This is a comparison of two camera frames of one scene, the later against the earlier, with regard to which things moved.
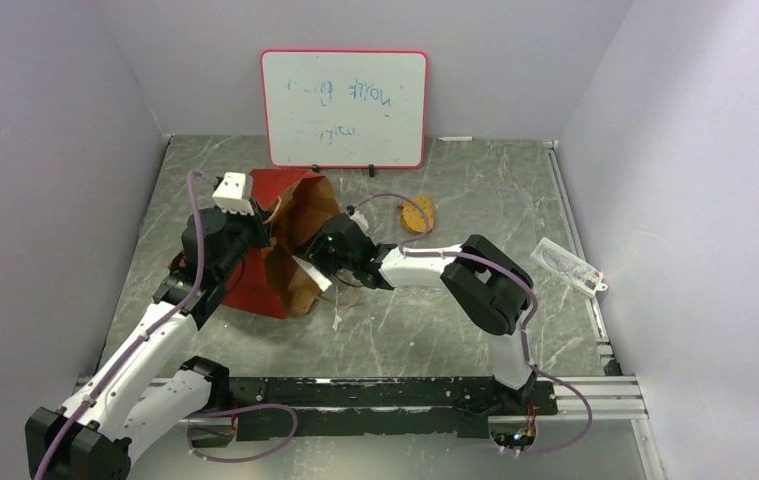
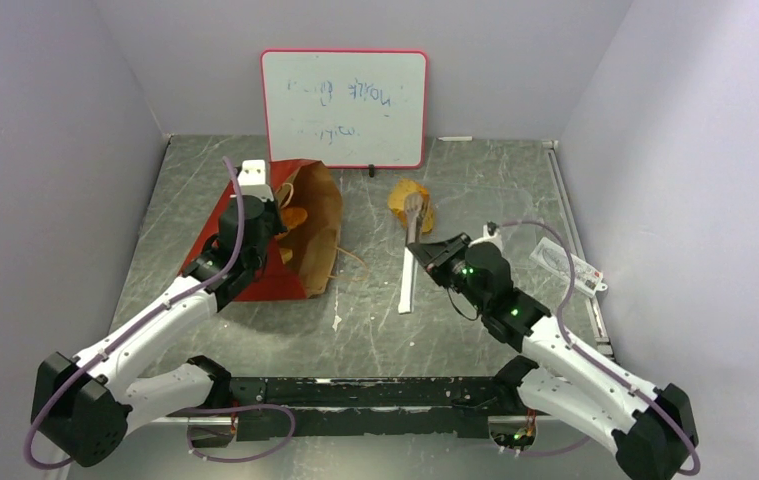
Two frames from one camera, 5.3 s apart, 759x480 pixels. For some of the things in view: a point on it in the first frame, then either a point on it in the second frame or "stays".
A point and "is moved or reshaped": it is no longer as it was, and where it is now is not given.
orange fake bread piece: [412, 217] is moved or reshaped
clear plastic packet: [567, 267] stays
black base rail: [319, 409] stays
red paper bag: [297, 203] is moved or reshaped
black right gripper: [315, 253] to [436, 257]
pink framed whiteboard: [345, 108] stays
